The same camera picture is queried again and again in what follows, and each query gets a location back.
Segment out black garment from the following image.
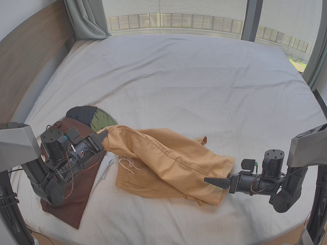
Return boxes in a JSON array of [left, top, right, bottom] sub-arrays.
[[66, 106, 99, 127]]

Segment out grey-green curtain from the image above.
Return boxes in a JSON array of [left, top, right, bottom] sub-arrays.
[[61, 0, 111, 41], [302, 0, 327, 92]]

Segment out brown garment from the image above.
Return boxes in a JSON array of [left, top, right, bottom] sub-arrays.
[[41, 118, 106, 230]]

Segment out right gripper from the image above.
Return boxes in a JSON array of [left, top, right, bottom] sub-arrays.
[[204, 172, 259, 195]]

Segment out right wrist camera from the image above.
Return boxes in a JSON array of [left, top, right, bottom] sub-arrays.
[[231, 159, 257, 176]]

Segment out white garment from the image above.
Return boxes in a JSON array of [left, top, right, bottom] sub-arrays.
[[91, 156, 114, 191]]

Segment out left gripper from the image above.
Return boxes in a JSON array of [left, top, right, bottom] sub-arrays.
[[74, 129, 109, 164]]

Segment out window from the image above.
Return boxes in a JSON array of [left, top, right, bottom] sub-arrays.
[[98, 0, 323, 73]]

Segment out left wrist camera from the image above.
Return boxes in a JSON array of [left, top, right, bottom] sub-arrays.
[[64, 127, 82, 142]]

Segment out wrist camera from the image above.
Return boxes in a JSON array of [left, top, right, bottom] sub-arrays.
[[64, 127, 82, 142], [231, 159, 257, 176]]

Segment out bed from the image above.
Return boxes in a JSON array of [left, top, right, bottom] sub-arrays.
[[0, 0, 327, 245]]

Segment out tan shorts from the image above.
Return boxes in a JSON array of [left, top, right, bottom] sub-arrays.
[[102, 126, 235, 206]]

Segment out green garment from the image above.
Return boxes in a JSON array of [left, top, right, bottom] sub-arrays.
[[91, 109, 118, 134]]

